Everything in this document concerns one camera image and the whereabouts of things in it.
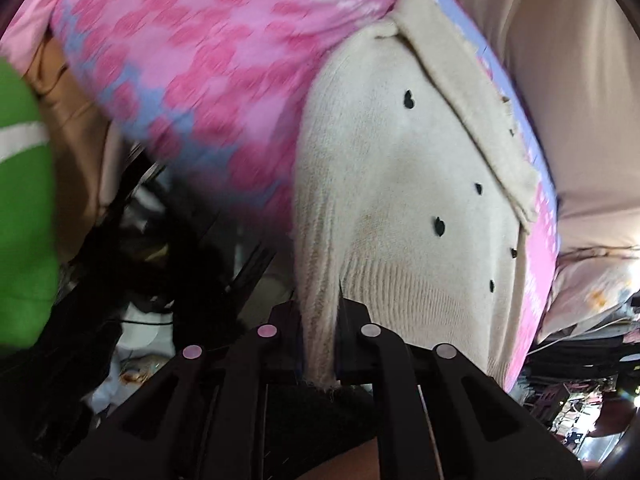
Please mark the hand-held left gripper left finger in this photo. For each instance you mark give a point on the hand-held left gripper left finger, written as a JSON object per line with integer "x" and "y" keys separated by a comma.
{"x": 285, "y": 327}

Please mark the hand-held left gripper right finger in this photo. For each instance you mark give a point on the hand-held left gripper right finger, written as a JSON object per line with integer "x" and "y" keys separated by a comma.
{"x": 350, "y": 330}

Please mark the cream knit sweater black dots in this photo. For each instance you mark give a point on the cream knit sweater black dots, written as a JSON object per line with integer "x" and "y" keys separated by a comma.
{"x": 400, "y": 240}

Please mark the black clutter pile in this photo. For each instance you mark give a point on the black clutter pile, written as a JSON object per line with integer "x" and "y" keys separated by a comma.
{"x": 125, "y": 280}

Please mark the floral pillow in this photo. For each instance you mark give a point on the floral pillow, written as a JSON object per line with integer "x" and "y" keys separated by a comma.
{"x": 590, "y": 290}

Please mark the pink checkered blanket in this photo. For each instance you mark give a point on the pink checkered blanket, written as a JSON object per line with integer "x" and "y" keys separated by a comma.
{"x": 210, "y": 85}

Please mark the green cloth white stripe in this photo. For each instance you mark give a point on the green cloth white stripe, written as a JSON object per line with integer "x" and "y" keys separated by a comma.
{"x": 22, "y": 220}

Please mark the tan cloth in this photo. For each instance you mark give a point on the tan cloth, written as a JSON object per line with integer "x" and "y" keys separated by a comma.
{"x": 75, "y": 120}

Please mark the beige bed sheet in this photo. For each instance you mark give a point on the beige bed sheet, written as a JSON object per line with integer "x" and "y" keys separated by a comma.
{"x": 565, "y": 90}

